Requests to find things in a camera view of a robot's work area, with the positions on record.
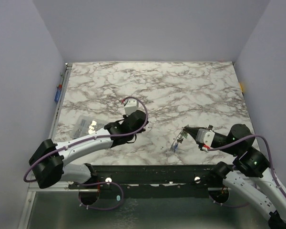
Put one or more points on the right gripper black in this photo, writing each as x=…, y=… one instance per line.
x=196, y=133

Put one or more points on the silver protractor key organizer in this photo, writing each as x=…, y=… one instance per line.
x=178, y=140

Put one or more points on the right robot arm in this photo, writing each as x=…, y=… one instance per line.
x=251, y=175

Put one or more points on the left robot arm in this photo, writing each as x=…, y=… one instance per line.
x=53, y=162

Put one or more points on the clear plastic bag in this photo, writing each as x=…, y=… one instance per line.
x=86, y=125

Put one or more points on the blue red clamp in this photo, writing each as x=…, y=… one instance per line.
x=59, y=88

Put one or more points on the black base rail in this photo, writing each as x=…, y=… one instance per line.
x=174, y=181

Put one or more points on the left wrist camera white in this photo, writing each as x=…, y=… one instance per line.
x=130, y=106

